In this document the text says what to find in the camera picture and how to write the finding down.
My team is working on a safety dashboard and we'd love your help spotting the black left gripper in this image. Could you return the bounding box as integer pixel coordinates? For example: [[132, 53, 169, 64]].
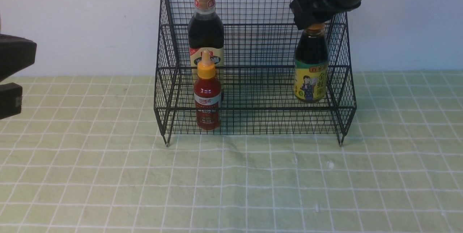
[[0, 34, 37, 119]]

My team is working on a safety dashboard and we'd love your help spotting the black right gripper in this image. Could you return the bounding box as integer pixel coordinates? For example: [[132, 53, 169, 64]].
[[289, 0, 346, 30]]

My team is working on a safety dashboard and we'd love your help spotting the small dark sauce bottle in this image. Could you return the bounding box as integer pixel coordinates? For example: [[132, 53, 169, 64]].
[[293, 22, 330, 103]]

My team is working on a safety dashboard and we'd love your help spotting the large dark vinegar bottle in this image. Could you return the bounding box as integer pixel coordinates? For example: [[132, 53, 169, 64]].
[[187, 0, 225, 82]]

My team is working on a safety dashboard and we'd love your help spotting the small red sauce bottle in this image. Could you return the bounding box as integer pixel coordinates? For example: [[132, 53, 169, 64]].
[[193, 49, 222, 131]]

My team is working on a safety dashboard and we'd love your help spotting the green checkered tablecloth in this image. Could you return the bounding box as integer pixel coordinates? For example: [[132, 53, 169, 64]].
[[0, 71, 463, 233]]

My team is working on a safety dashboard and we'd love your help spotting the black wire mesh shelf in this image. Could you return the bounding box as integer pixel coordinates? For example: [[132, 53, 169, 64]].
[[154, 0, 357, 146]]

